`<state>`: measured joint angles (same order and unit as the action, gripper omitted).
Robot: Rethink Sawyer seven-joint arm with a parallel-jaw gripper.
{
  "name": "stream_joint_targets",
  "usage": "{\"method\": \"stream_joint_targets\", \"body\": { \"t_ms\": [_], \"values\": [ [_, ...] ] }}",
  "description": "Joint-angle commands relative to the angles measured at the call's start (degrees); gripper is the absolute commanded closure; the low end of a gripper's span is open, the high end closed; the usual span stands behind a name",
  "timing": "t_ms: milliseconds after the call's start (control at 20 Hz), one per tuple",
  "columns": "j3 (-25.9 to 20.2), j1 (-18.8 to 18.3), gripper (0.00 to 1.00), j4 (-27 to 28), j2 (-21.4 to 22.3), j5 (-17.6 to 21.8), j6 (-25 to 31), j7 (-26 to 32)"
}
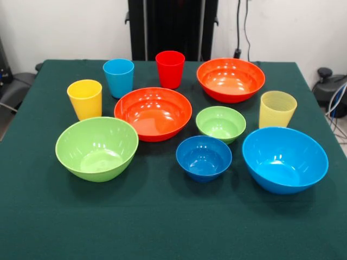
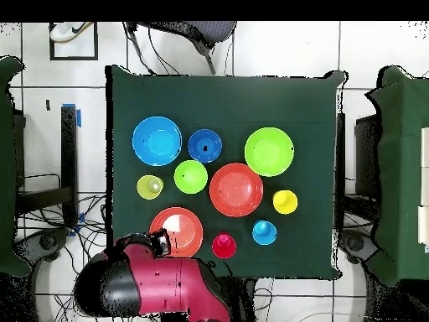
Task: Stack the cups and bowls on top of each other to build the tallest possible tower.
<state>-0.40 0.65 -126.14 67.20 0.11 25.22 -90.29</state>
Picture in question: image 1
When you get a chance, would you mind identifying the large light blue bowl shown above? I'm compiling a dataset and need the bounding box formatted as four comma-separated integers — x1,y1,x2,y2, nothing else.
242,126,329,195

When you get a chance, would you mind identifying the orange bowl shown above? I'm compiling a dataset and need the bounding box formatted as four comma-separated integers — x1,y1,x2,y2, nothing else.
113,87,193,142
196,57,266,104

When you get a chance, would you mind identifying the small dark blue bowl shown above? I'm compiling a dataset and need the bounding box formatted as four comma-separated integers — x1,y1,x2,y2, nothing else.
176,135,233,183

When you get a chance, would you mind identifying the small green bowl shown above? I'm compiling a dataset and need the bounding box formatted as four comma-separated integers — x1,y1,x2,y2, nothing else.
195,106,247,145

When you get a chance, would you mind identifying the red cup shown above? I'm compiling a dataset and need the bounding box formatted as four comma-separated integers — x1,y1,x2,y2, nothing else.
155,50,186,90

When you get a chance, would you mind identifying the light blue cup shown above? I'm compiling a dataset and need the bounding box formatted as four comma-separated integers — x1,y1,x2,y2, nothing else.
102,58,135,99

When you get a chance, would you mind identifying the large green bowl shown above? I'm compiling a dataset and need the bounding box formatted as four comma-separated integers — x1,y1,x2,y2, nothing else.
55,116,139,183

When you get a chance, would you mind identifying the dark green tablecloth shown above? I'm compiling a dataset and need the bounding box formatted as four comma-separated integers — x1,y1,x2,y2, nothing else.
0,58,347,260

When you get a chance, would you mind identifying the opaque yellow cup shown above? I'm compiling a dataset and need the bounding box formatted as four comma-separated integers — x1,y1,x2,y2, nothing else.
67,79,103,121

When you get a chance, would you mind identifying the translucent yellow cup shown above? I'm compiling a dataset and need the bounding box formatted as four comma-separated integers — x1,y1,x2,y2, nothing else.
259,90,298,129

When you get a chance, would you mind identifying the black chair base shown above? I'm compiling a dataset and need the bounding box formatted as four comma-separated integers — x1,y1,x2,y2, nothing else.
311,67,347,119

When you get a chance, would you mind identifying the black chair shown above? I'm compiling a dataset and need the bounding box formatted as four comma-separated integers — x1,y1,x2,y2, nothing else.
0,62,44,113

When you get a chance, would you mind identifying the black wall cable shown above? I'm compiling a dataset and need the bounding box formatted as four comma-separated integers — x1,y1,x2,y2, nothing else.
234,0,252,62

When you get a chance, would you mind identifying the floor cable bundle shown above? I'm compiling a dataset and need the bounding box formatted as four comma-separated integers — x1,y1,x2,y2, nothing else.
325,81,347,143

